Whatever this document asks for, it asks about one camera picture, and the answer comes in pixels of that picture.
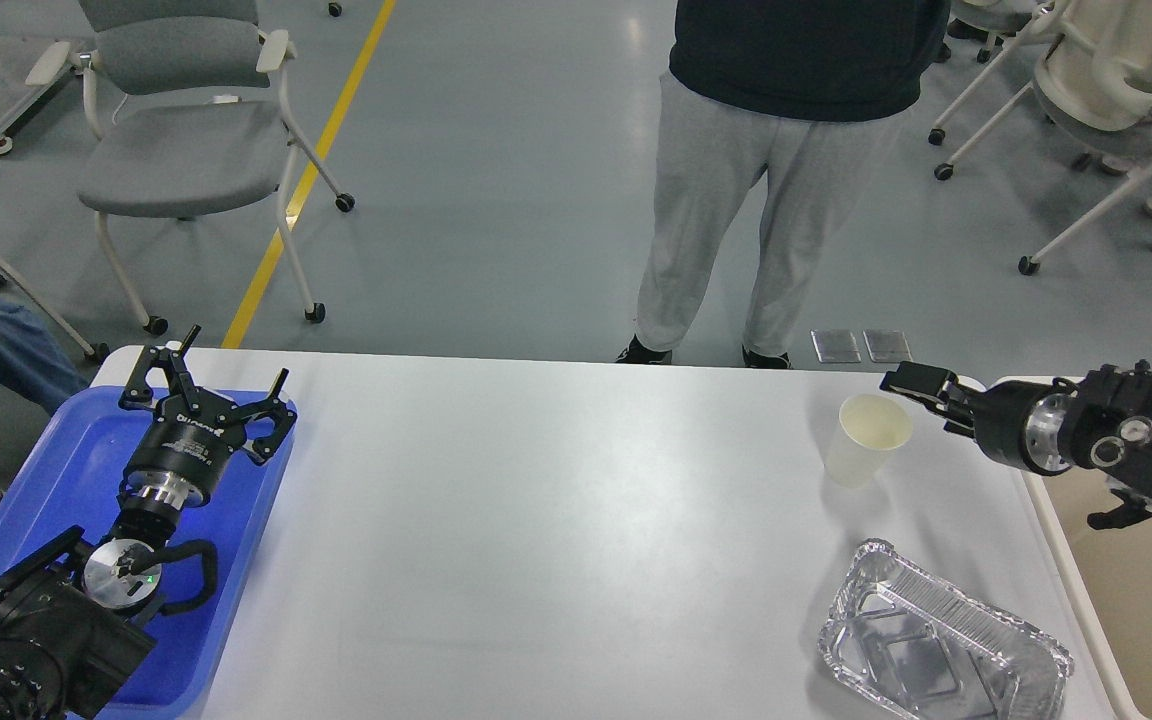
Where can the metal floor plate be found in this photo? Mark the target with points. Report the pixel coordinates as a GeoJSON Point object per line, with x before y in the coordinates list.
{"type": "Point", "coordinates": [887, 347]}
{"type": "Point", "coordinates": [836, 346]}

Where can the blue plastic tray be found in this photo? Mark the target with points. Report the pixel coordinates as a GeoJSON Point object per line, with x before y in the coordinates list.
{"type": "Point", "coordinates": [72, 479]}

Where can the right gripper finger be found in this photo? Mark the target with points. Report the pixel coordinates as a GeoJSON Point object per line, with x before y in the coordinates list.
{"type": "Point", "coordinates": [959, 420]}
{"type": "Point", "coordinates": [937, 389]}

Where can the white paper cup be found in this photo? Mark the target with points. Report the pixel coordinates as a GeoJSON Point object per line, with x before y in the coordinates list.
{"type": "Point", "coordinates": [869, 428]}

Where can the standing person grey trousers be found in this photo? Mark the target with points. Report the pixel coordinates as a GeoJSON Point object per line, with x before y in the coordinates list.
{"type": "Point", "coordinates": [803, 95]}

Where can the metal floor plate right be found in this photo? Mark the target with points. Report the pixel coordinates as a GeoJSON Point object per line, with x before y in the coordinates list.
{"type": "Point", "coordinates": [887, 347]}

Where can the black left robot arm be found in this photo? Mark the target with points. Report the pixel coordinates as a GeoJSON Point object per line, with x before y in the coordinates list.
{"type": "Point", "coordinates": [126, 539]}

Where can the metal floor plate left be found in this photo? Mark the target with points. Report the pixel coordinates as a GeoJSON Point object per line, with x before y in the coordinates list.
{"type": "Point", "coordinates": [836, 346]}

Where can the beige plastic bin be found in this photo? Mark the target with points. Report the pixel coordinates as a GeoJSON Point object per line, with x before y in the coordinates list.
{"type": "Point", "coordinates": [1107, 576]}

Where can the white office chair right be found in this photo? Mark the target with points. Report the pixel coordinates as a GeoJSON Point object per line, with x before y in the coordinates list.
{"type": "Point", "coordinates": [1094, 82]}

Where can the grey office chair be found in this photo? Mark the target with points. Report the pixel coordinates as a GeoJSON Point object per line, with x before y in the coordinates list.
{"type": "Point", "coordinates": [188, 160]}

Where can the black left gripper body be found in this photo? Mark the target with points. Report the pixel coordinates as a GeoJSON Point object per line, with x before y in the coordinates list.
{"type": "Point", "coordinates": [193, 449]}

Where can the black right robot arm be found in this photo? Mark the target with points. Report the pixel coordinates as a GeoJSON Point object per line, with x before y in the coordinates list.
{"type": "Point", "coordinates": [1103, 422]}

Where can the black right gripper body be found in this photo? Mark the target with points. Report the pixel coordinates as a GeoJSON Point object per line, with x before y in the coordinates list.
{"type": "Point", "coordinates": [1018, 425]}

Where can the aluminium foil tray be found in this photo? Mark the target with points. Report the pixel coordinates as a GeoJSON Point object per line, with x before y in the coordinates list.
{"type": "Point", "coordinates": [919, 647]}

